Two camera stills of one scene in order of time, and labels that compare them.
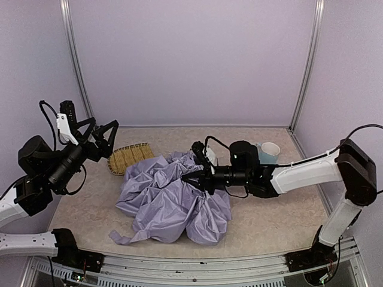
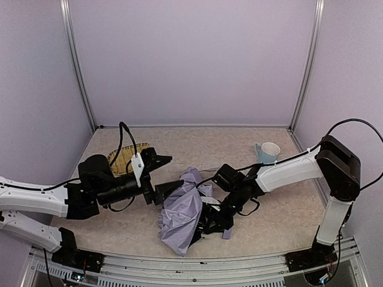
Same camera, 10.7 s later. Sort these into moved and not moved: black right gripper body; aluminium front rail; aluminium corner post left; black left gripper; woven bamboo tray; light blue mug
Moved: black right gripper body; black left gripper
Not moved: aluminium corner post left; aluminium front rail; light blue mug; woven bamboo tray
